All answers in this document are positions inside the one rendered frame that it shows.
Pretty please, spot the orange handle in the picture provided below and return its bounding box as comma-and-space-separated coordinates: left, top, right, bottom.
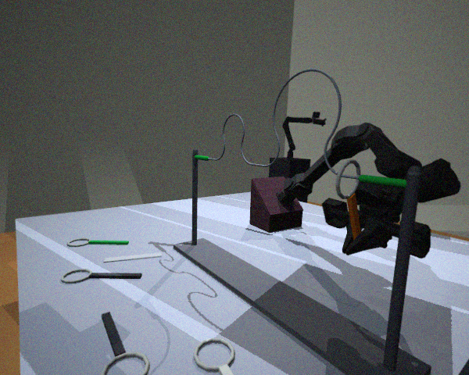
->
336, 160, 360, 240

